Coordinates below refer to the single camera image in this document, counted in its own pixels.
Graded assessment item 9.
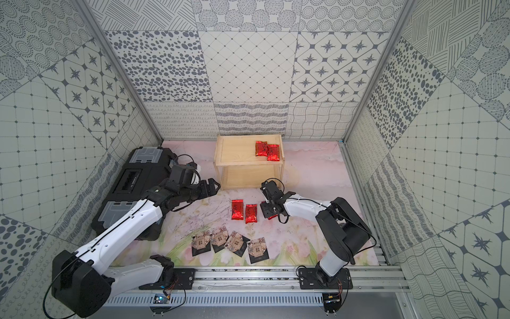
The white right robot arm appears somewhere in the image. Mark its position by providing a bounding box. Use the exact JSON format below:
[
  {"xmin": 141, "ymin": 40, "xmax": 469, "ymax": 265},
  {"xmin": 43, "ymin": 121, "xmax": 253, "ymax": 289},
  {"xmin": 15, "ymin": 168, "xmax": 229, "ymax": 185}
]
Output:
[{"xmin": 260, "ymin": 179, "xmax": 373, "ymax": 282}]

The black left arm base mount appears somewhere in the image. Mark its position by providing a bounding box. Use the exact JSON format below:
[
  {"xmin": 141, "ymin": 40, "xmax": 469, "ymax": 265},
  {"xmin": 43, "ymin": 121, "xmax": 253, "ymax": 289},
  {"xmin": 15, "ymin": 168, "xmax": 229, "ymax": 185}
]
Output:
[{"xmin": 139, "ymin": 255, "xmax": 197, "ymax": 290}]

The brown patterned tea bag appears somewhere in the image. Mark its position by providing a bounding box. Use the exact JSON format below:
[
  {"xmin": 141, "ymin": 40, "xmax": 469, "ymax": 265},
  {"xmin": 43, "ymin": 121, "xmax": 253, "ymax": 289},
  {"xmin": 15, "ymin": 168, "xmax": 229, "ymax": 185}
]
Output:
[
  {"xmin": 248, "ymin": 237, "xmax": 269, "ymax": 264},
  {"xmin": 211, "ymin": 226, "xmax": 229, "ymax": 253},
  {"xmin": 224, "ymin": 231, "xmax": 250, "ymax": 257},
  {"xmin": 191, "ymin": 231, "xmax": 211, "ymax": 257}
]

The light wooden shelf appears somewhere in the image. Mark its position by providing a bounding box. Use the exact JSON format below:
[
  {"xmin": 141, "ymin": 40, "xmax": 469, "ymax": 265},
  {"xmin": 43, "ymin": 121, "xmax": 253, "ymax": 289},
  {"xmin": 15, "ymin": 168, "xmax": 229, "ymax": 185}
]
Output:
[{"xmin": 213, "ymin": 134, "xmax": 285, "ymax": 190}]

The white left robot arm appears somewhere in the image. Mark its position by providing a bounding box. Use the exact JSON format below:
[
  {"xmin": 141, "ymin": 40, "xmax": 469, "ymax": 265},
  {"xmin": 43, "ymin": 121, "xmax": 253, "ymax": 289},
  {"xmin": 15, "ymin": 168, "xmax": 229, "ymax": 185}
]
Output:
[{"xmin": 45, "ymin": 165, "xmax": 220, "ymax": 318}]

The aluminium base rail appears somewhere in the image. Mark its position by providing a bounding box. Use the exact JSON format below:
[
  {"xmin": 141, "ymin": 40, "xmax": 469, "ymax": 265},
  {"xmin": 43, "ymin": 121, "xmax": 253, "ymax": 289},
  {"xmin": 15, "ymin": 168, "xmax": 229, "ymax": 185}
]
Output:
[{"xmin": 106, "ymin": 247, "xmax": 410, "ymax": 313}]

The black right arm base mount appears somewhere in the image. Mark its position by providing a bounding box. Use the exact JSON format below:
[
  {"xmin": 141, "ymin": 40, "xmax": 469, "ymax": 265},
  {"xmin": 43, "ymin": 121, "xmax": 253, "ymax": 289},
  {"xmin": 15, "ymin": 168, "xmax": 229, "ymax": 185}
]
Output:
[{"xmin": 296, "ymin": 265, "xmax": 353, "ymax": 290}]

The black plastic toolbox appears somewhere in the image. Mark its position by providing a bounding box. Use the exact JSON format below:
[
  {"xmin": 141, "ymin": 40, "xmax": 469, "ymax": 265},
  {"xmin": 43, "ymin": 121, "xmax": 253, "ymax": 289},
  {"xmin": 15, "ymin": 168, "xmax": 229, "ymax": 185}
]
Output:
[{"xmin": 92, "ymin": 147, "xmax": 177, "ymax": 235}]

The green circuit board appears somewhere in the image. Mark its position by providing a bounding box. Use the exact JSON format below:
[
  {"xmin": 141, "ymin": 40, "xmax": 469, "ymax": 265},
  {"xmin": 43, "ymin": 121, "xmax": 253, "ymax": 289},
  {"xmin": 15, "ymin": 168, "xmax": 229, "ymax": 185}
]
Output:
[{"xmin": 153, "ymin": 294, "xmax": 169, "ymax": 304}]

